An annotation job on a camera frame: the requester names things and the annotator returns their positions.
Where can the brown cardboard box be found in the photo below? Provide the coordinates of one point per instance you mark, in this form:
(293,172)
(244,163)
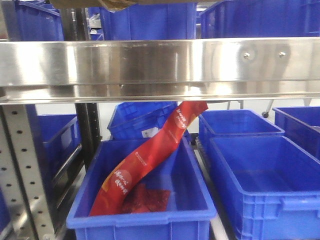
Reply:
(112,5)

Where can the stainless steel shelf beam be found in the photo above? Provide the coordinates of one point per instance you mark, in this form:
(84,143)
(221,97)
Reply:
(33,72)

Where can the blue bin upper middle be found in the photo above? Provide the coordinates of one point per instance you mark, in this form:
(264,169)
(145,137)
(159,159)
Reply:
(175,21)

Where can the perforated steel shelf upright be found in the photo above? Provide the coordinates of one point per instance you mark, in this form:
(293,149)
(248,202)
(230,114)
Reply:
(25,178)

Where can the tilted blue bin behind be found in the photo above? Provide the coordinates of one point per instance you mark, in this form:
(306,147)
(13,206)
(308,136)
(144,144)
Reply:
(138,120)

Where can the blue bin behind right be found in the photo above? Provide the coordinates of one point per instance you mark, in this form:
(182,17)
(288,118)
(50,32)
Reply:
(236,123)

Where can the red snack bag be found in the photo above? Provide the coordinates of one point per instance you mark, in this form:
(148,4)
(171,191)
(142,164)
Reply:
(127,174)

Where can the blue bin with snack bag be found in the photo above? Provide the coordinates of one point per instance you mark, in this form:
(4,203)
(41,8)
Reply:
(171,203)

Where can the blue bin left lower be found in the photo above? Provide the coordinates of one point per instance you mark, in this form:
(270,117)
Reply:
(60,137)

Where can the blue bin front right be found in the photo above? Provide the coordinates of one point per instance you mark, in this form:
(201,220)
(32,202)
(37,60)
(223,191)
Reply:
(269,187)

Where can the blue bin upper right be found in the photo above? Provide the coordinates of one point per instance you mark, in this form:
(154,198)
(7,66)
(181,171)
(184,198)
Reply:
(261,19)

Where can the blue bin far right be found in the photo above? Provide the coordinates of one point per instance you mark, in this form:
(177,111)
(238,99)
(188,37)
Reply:
(302,125)

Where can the blue bin upper left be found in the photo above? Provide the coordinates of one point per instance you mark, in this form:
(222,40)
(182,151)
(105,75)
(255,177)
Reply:
(29,20)

